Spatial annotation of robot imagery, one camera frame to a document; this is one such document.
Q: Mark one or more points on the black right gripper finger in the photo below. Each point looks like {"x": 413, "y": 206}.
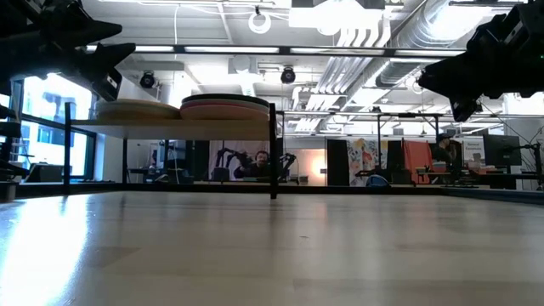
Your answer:
{"x": 493, "y": 40}
{"x": 455, "y": 78}

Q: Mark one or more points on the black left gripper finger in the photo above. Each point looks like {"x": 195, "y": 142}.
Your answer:
{"x": 110, "y": 54}
{"x": 85, "y": 30}

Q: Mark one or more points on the terracotta plate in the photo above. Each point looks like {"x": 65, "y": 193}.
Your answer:
{"x": 136, "y": 113}

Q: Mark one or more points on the dark green plate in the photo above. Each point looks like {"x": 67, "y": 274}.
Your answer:
{"x": 225, "y": 98}

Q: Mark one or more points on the pink plate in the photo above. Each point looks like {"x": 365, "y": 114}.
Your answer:
{"x": 225, "y": 113}

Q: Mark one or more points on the black background robot arm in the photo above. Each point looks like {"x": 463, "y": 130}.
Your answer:
{"x": 288, "y": 166}
{"x": 227, "y": 159}

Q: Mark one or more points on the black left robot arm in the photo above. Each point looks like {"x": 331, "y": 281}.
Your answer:
{"x": 8, "y": 42}

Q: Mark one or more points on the black ceiling spotlight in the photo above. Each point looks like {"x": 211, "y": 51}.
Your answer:
{"x": 287, "y": 75}
{"x": 147, "y": 80}

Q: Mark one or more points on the white printed sign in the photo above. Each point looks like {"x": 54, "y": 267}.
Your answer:
{"x": 473, "y": 146}

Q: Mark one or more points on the person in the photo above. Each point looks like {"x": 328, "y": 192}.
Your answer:
{"x": 446, "y": 151}
{"x": 257, "y": 168}

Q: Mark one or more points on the large black background monitor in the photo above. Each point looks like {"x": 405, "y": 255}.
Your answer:
{"x": 502, "y": 151}

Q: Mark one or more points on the orange partition panel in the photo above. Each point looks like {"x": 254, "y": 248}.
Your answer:
{"x": 414, "y": 157}

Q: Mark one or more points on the large window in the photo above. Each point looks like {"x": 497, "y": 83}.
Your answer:
{"x": 47, "y": 140}

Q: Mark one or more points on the black partition panel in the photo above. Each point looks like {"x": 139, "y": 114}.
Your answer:
{"x": 337, "y": 161}
{"x": 394, "y": 157}

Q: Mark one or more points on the black office desk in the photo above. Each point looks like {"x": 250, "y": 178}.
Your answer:
{"x": 510, "y": 180}

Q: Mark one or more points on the long ceiling light bar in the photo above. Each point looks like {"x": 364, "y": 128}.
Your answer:
{"x": 229, "y": 49}

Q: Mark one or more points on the dark storage box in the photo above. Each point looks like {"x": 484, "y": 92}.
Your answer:
{"x": 44, "y": 173}

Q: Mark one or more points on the colourful patterned curtain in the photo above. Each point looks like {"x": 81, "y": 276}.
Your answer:
{"x": 361, "y": 159}

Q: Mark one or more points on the blue helmet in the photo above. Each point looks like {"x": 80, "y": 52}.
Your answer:
{"x": 377, "y": 183}

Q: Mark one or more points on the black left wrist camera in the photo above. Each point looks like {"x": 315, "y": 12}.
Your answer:
{"x": 108, "y": 85}

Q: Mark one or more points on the silver ventilation duct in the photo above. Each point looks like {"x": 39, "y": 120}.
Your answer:
{"x": 404, "y": 42}

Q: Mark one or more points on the black aluminium frame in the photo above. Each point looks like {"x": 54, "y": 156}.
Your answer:
{"x": 340, "y": 190}
{"x": 8, "y": 129}

